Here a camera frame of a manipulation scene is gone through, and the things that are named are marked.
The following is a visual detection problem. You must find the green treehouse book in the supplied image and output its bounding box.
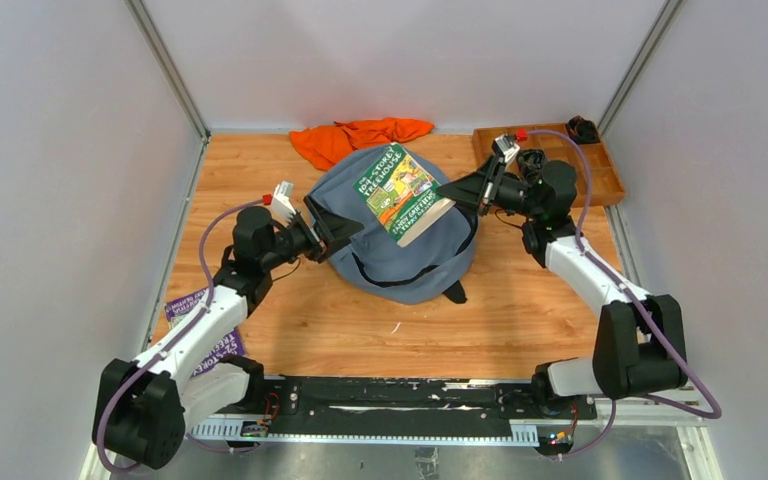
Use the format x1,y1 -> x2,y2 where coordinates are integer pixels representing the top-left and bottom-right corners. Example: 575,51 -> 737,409
354,143 -> 455,247

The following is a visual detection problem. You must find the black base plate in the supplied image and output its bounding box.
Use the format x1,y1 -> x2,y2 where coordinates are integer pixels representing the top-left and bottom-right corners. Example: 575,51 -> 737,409
191,376 -> 597,447

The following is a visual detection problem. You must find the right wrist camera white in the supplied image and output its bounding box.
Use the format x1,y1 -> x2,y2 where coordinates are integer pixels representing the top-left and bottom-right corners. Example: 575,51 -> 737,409
492,134 -> 521,167

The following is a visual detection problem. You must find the purple treehouse book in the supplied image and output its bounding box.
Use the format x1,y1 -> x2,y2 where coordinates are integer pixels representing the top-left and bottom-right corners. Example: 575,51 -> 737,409
164,288 -> 246,377

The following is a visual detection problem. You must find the aluminium frame rail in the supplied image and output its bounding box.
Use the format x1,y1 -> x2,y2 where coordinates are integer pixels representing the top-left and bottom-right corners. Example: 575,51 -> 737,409
83,376 -> 722,479

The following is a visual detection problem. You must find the rolled dark tie corner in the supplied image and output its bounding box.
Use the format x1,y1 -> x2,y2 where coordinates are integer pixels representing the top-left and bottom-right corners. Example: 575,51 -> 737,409
565,115 -> 601,145

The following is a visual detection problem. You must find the blue grey backpack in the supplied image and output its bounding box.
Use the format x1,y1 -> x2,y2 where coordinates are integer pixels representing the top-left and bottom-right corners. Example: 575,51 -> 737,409
309,145 -> 479,305

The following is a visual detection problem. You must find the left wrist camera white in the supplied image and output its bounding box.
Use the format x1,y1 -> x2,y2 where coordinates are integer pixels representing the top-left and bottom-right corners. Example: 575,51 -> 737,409
269,181 -> 297,224

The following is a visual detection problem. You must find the orange cloth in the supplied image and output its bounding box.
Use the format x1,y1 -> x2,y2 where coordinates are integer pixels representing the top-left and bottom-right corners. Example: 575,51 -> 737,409
289,117 -> 435,171

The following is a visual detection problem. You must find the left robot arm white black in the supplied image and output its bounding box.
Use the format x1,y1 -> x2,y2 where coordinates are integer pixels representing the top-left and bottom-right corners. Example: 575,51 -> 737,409
92,194 -> 363,474

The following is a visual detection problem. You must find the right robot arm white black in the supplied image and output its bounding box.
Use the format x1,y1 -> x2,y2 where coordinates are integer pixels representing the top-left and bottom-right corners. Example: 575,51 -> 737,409
437,157 -> 688,418

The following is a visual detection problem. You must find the rolled dark tie middle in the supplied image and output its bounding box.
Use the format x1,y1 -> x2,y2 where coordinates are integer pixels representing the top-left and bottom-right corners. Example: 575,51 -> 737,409
516,149 -> 547,184

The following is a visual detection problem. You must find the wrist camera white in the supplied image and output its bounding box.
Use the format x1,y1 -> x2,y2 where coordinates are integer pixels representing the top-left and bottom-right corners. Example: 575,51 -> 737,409
492,134 -> 521,167
269,181 -> 297,224

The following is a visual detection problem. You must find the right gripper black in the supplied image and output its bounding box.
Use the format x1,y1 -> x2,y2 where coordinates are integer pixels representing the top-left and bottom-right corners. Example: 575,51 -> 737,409
435,155 -> 543,220

